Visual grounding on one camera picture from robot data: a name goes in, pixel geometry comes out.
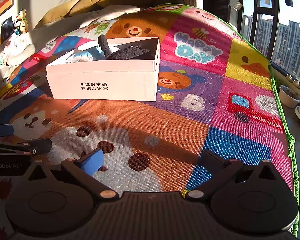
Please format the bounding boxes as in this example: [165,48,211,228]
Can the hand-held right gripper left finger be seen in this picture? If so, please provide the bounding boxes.
[26,148,119,200]

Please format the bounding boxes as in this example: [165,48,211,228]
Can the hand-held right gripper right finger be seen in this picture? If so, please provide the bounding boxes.
[186,149,280,200]

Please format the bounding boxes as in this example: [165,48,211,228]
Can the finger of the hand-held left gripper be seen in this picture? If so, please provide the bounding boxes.
[0,138,52,157]
[0,124,14,138]

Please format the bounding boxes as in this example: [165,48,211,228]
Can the white cardboard box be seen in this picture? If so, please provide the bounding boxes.
[45,37,161,102]

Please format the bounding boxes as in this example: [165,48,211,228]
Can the blue white tissue packet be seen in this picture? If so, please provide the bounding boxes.
[65,50,100,63]

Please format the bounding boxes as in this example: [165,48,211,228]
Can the black plush toy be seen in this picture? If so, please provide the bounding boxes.
[97,34,150,60]

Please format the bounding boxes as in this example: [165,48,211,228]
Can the colourful cartoon play mat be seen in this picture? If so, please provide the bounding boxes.
[0,3,297,238]

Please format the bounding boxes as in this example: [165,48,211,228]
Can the white cloth bundle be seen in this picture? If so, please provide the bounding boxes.
[2,34,35,67]

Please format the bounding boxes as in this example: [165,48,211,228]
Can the round white plant pot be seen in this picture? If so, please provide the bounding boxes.
[279,85,300,108]

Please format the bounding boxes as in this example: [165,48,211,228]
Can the black cushion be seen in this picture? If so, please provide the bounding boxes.
[1,17,16,42]

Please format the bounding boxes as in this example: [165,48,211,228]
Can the yellow bear plush toy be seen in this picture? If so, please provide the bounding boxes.
[14,9,29,35]

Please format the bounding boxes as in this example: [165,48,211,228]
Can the cream sofa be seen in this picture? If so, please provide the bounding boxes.
[0,10,108,80]

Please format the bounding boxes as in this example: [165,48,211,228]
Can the yellow pillow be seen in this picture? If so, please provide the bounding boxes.
[35,0,79,28]
[69,0,113,17]

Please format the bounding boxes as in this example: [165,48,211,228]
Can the apartment buildings outside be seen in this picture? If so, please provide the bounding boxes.
[242,15,300,80]

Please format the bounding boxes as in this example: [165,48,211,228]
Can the white blanket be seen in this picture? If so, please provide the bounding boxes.
[79,5,140,29]

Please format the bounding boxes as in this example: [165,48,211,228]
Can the dark curtain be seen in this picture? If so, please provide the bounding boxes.
[202,0,230,24]

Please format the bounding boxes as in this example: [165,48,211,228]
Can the black window frame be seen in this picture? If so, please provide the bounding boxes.
[241,0,300,90]

